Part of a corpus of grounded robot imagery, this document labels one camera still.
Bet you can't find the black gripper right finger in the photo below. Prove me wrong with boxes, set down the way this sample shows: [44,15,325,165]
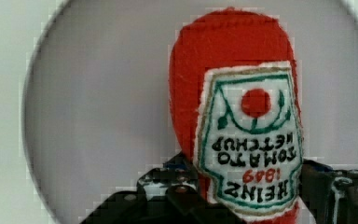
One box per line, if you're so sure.
[299,160,358,224]

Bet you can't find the red plush ketchup bottle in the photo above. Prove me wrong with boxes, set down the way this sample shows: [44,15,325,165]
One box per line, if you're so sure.
[169,7,303,224]

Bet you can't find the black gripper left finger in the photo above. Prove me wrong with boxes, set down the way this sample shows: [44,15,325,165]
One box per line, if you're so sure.
[80,153,243,224]

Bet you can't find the grey round plate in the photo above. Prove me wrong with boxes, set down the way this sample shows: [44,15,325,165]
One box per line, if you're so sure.
[23,0,358,224]

